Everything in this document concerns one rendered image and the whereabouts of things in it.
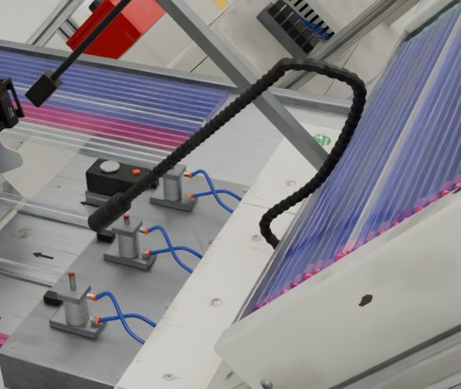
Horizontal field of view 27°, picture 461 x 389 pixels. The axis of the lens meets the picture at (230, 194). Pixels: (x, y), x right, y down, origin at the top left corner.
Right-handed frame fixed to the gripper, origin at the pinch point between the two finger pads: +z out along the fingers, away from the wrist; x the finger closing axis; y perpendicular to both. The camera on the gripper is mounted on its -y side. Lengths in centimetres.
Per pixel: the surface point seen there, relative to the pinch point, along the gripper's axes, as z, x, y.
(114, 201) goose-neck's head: -13.9, -23.3, 36.3
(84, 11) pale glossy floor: 34, 159, -91
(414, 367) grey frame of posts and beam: -10, -36, 64
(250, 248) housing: 2.0, -7.5, 38.7
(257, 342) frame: -9, -34, 52
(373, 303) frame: -13, -34, 61
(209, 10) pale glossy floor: 56, 210, -76
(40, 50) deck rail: -3.5, 36.5, -13.8
